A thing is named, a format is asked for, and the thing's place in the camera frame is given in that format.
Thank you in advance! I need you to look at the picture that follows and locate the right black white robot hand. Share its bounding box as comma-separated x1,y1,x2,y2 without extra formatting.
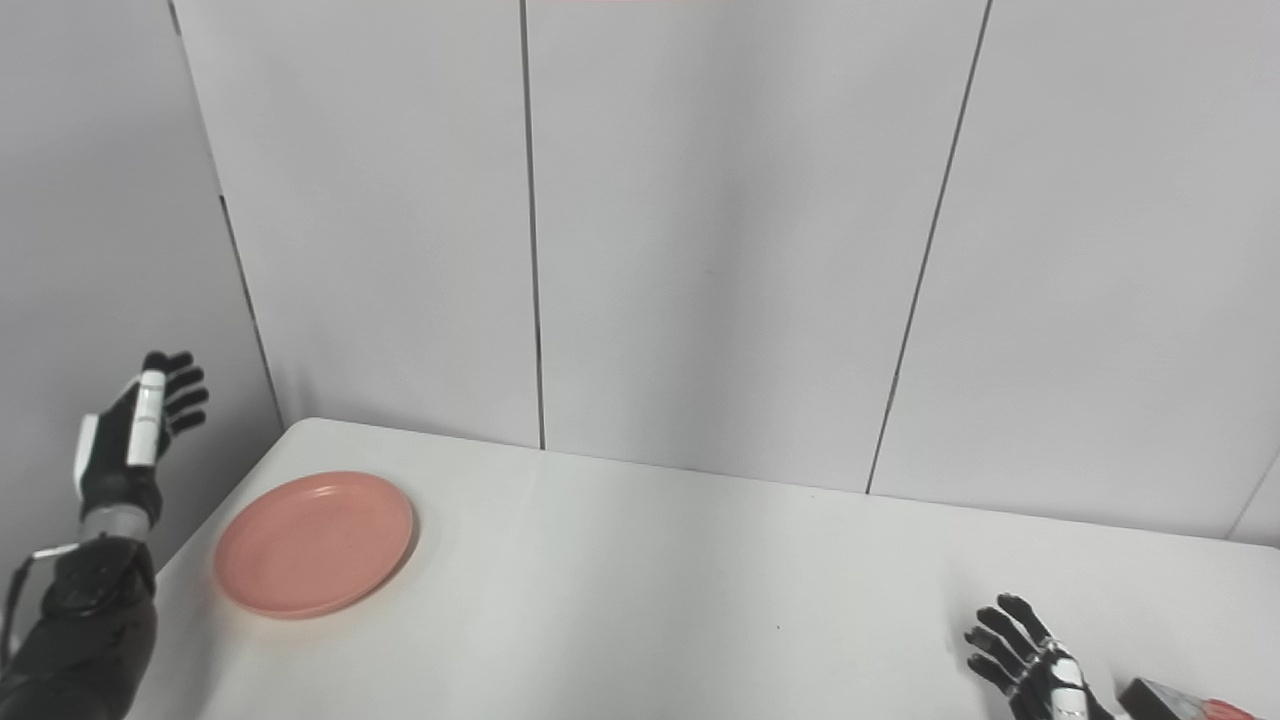
963,593,1117,720

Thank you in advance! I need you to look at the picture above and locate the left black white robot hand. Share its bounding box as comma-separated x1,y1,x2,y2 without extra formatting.
73,350,211,529

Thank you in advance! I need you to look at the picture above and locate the chocolate cake slice with fruit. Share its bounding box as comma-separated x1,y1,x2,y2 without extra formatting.
1115,677,1261,720

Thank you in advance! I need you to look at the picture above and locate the pink round plate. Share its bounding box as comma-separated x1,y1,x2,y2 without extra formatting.
213,471,417,621

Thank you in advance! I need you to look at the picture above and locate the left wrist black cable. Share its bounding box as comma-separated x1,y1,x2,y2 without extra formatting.
0,545,81,673

